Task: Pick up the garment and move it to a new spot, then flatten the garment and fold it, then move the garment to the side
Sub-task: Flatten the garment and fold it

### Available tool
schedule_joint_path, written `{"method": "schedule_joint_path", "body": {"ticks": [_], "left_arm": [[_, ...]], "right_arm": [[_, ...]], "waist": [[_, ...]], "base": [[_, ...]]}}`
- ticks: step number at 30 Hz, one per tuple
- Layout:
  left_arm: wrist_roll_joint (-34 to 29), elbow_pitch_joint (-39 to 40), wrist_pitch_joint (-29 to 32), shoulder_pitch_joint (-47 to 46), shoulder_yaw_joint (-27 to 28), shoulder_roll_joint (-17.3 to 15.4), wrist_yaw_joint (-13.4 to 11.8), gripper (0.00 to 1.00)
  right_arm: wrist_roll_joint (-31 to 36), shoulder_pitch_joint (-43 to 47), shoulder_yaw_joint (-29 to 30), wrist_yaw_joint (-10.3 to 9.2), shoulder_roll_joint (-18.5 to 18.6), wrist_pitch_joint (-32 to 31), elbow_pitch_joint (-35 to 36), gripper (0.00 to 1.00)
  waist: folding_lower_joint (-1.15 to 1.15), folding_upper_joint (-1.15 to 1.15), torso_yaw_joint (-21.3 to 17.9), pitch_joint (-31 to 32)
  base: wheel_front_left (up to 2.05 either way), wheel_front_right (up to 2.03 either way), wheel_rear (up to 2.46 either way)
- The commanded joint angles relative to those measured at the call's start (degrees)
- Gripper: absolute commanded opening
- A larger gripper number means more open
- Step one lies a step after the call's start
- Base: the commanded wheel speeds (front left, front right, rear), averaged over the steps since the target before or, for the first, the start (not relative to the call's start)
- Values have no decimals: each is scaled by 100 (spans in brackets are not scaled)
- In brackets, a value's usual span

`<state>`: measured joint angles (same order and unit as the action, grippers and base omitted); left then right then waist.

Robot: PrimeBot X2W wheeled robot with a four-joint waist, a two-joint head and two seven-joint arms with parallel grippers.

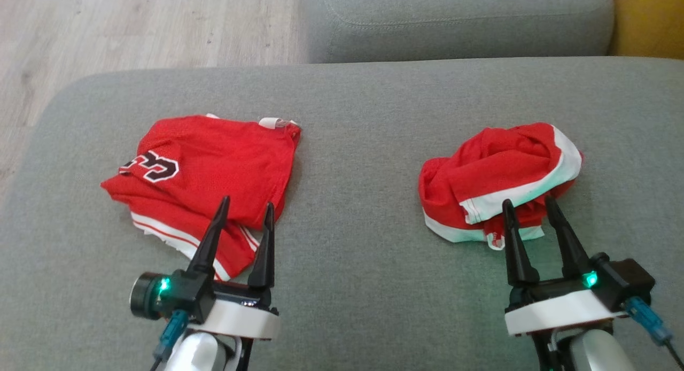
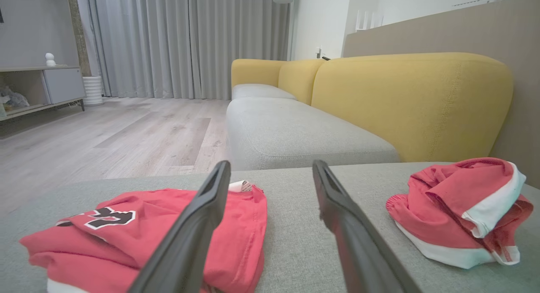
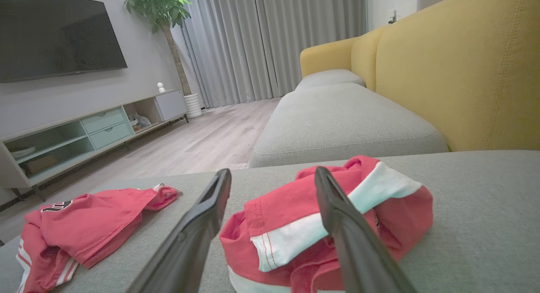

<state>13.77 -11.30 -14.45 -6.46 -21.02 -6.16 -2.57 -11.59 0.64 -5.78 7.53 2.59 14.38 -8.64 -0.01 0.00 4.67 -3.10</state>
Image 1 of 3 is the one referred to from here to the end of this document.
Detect red shorts with white stripe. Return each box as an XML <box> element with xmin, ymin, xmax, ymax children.
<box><xmin>418</xmin><ymin>122</ymin><xmax>584</xmax><ymax>251</ymax></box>

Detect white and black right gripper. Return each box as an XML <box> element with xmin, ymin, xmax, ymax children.
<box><xmin>502</xmin><ymin>195</ymin><xmax>627</xmax><ymax>337</ymax></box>

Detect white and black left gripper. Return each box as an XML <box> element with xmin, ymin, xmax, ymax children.
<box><xmin>186</xmin><ymin>196</ymin><xmax>281</xmax><ymax>341</ymax></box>

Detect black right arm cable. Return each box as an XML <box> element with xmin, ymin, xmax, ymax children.
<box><xmin>621</xmin><ymin>296</ymin><xmax>684</xmax><ymax>369</ymax></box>

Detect red jersey with number print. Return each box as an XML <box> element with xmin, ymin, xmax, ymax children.
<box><xmin>100</xmin><ymin>113</ymin><xmax>302</xmax><ymax>282</ymax></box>

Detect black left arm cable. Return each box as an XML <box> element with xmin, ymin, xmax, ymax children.
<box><xmin>149</xmin><ymin>310</ymin><xmax>189</xmax><ymax>371</ymax></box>

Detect long grey sofa seat cushion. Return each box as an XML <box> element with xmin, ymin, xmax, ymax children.
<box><xmin>299</xmin><ymin>0</ymin><xmax>615</xmax><ymax>65</ymax></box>

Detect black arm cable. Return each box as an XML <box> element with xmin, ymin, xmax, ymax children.
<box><xmin>621</xmin><ymin>296</ymin><xmax>684</xmax><ymax>369</ymax></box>
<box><xmin>149</xmin><ymin>310</ymin><xmax>189</xmax><ymax>371</ymax></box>

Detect large grey sofa seat cushion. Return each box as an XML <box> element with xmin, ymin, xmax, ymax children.
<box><xmin>0</xmin><ymin>57</ymin><xmax>684</xmax><ymax>371</ymax></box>

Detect wide yellow sofa backrest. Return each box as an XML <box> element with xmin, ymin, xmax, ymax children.
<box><xmin>608</xmin><ymin>0</ymin><xmax>684</xmax><ymax>59</ymax></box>

